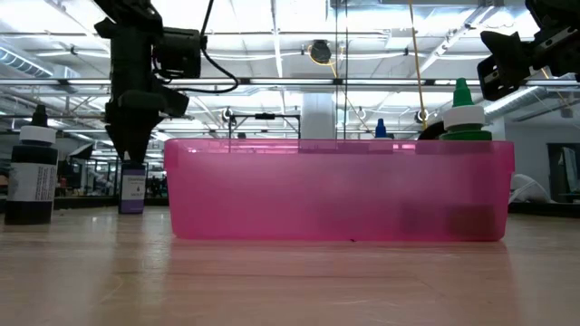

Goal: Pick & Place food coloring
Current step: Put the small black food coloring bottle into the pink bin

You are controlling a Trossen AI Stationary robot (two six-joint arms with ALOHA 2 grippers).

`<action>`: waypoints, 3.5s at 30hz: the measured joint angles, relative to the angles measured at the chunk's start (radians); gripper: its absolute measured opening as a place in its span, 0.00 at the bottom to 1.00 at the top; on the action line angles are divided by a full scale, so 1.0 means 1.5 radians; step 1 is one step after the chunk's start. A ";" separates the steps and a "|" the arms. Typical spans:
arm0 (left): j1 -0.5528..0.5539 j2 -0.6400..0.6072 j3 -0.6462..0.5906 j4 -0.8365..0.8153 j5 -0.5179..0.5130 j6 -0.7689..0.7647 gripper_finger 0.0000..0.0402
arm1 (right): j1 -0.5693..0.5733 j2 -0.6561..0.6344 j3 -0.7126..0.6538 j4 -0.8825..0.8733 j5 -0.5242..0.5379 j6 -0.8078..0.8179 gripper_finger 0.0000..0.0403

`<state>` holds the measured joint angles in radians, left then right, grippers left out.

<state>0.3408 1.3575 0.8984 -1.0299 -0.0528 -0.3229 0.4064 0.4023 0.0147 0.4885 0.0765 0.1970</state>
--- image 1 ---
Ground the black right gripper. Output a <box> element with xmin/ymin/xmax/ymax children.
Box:
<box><xmin>476</xmin><ymin>0</ymin><xmax>580</xmax><ymax>103</ymax></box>

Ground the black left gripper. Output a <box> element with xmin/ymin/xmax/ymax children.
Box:
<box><xmin>104</xmin><ymin>35</ymin><xmax>191</xmax><ymax>164</ymax></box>

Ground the black background robot station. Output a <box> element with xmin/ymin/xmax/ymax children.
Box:
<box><xmin>227</xmin><ymin>112</ymin><xmax>304</xmax><ymax>140</ymax></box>

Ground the dark tilted monitor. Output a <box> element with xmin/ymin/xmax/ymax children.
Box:
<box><xmin>67</xmin><ymin>142</ymin><xmax>95</xmax><ymax>160</ymax></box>

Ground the large green food coloring bottle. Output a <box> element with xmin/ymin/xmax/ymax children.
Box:
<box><xmin>439</xmin><ymin>77</ymin><xmax>495</xmax><ymax>142</ymax></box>

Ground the yellow cable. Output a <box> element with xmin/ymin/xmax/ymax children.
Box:
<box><xmin>407</xmin><ymin>0</ymin><xmax>430</xmax><ymax>131</ymax></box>

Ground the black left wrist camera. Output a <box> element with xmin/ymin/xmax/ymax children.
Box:
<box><xmin>153</xmin><ymin>26</ymin><xmax>204</xmax><ymax>81</ymax></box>

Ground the pink translucent plastic bin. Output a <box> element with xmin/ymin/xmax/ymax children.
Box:
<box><xmin>163</xmin><ymin>138</ymin><xmax>517</xmax><ymax>243</ymax></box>

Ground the black ceiling cable reel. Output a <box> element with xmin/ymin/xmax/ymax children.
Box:
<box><xmin>308</xmin><ymin>39</ymin><xmax>334</xmax><ymax>65</ymax></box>

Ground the white rounded object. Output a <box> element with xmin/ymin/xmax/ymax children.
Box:
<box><xmin>509</xmin><ymin>173</ymin><xmax>553</xmax><ymax>205</ymax></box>

